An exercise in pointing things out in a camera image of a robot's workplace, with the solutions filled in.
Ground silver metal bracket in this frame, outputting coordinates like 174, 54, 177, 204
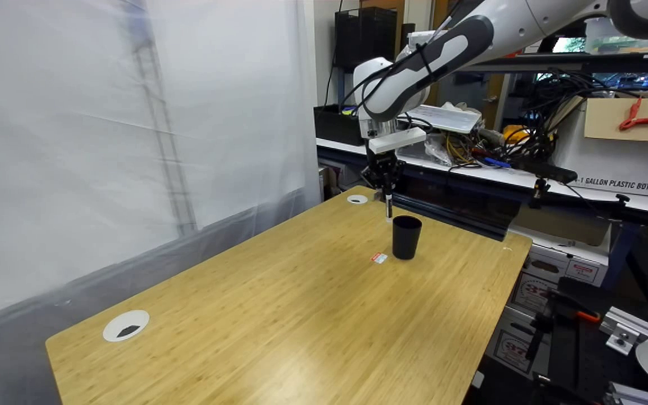
604, 304, 648, 358

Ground metal truss behind curtain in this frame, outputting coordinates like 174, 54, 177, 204
119, 0, 200, 238

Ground white cartons under bench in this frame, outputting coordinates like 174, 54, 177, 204
525, 231, 611, 288

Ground white workbench shelf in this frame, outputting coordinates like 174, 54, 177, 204
313, 136, 648, 218

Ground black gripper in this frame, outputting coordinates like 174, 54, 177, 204
363, 145, 403, 207

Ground white translucent curtain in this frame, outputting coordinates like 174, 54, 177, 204
0, 0, 325, 405

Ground white flat tray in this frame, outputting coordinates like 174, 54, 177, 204
403, 102, 483, 138

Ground tangled cable pile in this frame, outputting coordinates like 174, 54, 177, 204
443, 123, 536, 171

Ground white printed carton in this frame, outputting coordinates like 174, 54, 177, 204
556, 120, 648, 204

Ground black storage bin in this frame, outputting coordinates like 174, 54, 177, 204
313, 102, 365, 148

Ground black box on shelf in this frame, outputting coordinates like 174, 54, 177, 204
334, 7, 400, 74

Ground black panel behind table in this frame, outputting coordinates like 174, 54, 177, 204
374, 188, 512, 243

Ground red pliers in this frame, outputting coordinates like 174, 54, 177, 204
616, 99, 648, 136

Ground black cup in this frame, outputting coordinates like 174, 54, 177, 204
390, 214, 425, 264

